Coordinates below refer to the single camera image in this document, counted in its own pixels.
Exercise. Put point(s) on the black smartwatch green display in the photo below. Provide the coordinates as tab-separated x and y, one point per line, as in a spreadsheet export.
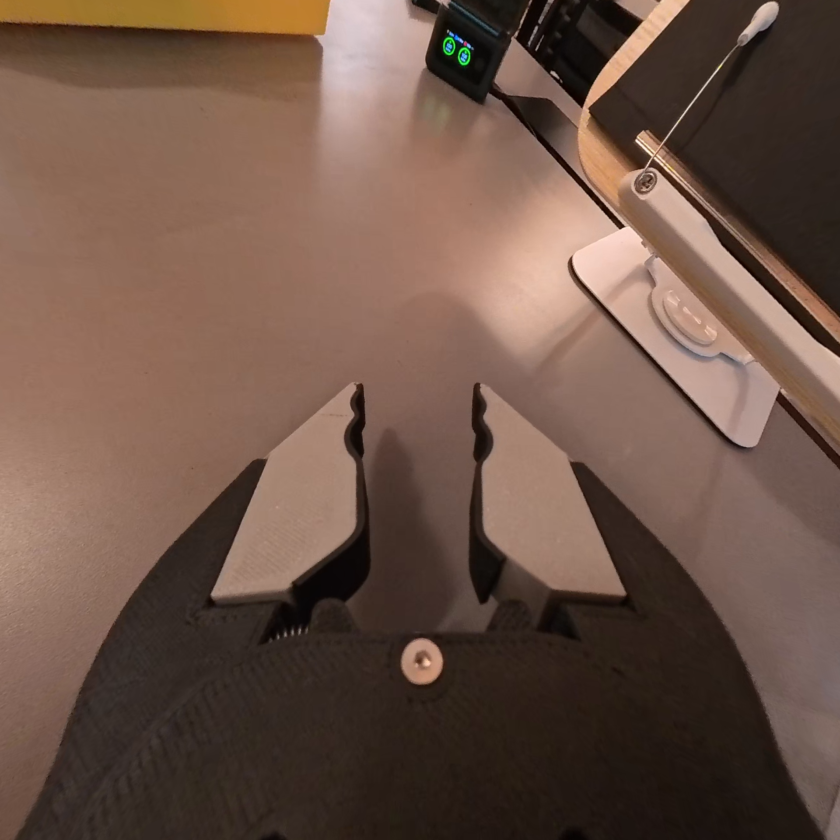
459	52

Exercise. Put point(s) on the yellow plastic bin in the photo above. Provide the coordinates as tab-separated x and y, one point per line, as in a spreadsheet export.
164	13

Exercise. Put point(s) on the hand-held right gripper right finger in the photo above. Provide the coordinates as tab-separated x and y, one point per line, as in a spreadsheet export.
544	525

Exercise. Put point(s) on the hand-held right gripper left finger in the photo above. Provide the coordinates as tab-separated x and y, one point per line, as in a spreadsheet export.
295	518

